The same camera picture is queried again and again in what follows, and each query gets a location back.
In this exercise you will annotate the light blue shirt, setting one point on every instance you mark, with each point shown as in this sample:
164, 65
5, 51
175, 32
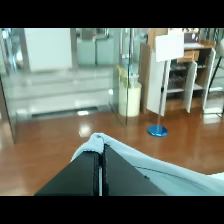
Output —
173, 176

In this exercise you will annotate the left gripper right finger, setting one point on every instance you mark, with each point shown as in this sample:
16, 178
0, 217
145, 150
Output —
126, 176

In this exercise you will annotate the wooden cabinet with white doors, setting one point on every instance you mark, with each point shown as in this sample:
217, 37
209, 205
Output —
156, 83

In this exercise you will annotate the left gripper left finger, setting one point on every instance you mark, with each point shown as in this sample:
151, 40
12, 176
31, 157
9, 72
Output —
76, 176

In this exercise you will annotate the white sign on blue stand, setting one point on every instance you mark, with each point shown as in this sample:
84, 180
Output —
169, 46

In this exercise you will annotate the cream round bin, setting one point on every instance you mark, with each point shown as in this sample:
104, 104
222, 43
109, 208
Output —
130, 100

